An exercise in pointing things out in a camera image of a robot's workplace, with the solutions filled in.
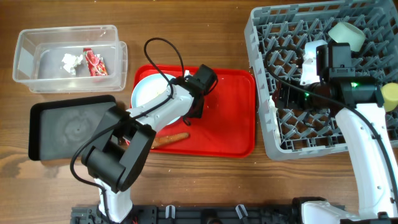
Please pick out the crumpled white tissue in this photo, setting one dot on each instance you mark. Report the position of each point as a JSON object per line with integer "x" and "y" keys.
{"x": 71, "y": 62}

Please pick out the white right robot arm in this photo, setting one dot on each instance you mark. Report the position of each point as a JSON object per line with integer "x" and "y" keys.
{"x": 358, "y": 105}

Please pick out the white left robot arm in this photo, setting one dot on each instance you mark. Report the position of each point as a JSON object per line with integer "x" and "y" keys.
{"x": 113, "y": 158}

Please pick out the grey dishwasher rack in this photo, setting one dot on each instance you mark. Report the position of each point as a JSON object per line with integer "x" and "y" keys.
{"x": 285, "y": 30}

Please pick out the green bowl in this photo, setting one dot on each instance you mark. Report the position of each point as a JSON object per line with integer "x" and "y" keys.
{"x": 344, "y": 32}

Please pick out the red serving tray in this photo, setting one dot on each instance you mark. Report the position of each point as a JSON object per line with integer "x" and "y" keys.
{"x": 227, "y": 125}

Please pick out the orange carrot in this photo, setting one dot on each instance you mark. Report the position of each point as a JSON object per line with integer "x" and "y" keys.
{"x": 165, "y": 140}

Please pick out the red snack wrapper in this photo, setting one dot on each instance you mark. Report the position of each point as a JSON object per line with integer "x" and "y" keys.
{"x": 95, "y": 63}

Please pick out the yellow cup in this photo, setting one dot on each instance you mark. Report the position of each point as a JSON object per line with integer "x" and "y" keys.
{"x": 390, "y": 96}

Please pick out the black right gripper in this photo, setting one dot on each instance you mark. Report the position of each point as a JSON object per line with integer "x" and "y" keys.
{"x": 286, "y": 94}

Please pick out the black waste tray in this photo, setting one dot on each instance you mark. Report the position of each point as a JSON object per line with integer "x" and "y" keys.
{"x": 58, "y": 128}

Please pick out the clear plastic bin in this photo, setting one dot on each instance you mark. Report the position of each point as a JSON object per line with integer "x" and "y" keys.
{"x": 39, "y": 53}

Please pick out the light blue plate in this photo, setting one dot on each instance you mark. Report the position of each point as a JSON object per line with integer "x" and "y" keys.
{"x": 146, "y": 90}

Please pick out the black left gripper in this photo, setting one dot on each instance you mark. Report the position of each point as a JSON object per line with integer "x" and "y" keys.
{"x": 198, "y": 112}

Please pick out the white plastic spoon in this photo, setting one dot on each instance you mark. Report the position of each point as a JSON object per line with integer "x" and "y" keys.
{"x": 274, "y": 111}

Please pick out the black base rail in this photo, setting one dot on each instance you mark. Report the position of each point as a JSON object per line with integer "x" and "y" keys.
{"x": 152, "y": 214}

